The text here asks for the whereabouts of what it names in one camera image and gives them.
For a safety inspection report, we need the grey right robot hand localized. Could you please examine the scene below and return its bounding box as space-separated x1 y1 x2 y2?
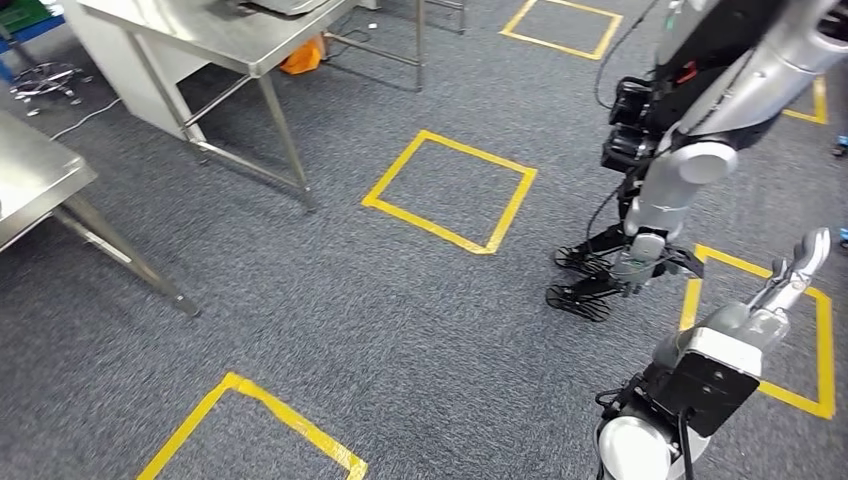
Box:
652 228 833 370

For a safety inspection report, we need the grey moulded car part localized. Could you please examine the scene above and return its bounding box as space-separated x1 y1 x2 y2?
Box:
228 0 333 18

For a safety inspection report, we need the stainless steel workbench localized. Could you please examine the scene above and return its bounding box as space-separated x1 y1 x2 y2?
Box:
0 109 201 318
76 0 468 213

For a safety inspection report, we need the silver black humanoid robot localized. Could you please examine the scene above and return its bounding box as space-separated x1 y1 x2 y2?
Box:
546 0 848 324

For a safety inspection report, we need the orange object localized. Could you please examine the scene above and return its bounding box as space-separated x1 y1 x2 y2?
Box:
278 36 326 76

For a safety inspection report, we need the white cabinet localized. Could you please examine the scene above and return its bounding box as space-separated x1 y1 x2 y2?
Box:
59 0 207 144

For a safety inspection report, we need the chrome office chair base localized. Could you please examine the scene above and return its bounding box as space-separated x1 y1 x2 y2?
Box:
9 60 94 117

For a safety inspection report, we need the blue platform cart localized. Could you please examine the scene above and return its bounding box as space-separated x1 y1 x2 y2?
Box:
0 14 68 81

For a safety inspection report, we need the green plastic crate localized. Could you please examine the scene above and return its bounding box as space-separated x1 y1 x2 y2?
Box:
0 0 51 33

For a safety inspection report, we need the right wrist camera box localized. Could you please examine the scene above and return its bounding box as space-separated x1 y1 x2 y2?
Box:
645 326 764 439

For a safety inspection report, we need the white floor cable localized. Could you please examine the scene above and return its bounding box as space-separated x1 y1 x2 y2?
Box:
49 97 124 142

